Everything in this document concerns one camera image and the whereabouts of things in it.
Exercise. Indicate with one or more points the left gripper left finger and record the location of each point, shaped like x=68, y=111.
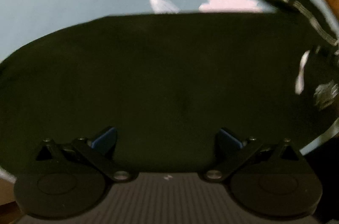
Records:
x=97, y=154

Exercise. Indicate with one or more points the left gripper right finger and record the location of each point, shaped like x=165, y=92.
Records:
x=230, y=152

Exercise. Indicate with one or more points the black drawstring pants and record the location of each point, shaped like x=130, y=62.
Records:
x=168, y=81

